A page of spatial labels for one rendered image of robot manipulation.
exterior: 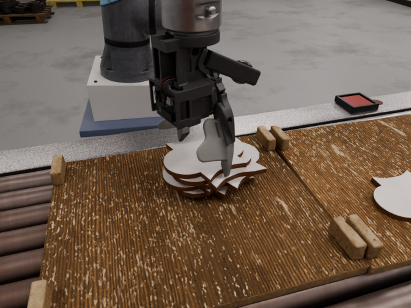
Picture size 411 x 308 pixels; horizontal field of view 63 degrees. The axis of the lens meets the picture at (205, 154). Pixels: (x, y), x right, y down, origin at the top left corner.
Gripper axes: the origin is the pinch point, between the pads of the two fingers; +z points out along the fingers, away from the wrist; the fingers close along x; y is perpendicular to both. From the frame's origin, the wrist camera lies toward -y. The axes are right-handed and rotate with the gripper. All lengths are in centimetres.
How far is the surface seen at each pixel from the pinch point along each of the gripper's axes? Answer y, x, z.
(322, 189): -14.0, 13.7, 5.5
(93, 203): 17.7, -6.0, 5.5
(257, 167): -5.9, 6.2, 1.6
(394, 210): -17.6, 23.8, 4.5
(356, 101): -51, -3, 6
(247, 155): -5.9, 3.7, 0.7
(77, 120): -35, -217, 99
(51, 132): -12, -211, 99
